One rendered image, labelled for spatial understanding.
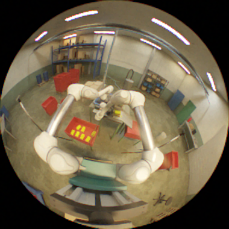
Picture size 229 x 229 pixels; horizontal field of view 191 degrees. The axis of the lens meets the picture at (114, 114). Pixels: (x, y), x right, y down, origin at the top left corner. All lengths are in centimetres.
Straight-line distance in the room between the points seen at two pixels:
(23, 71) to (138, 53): 977
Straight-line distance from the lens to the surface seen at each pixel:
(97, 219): 25
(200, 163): 557
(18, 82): 819
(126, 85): 98
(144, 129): 55
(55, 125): 56
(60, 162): 42
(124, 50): 626
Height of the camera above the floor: 201
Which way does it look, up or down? 46 degrees down
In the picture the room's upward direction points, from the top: 20 degrees clockwise
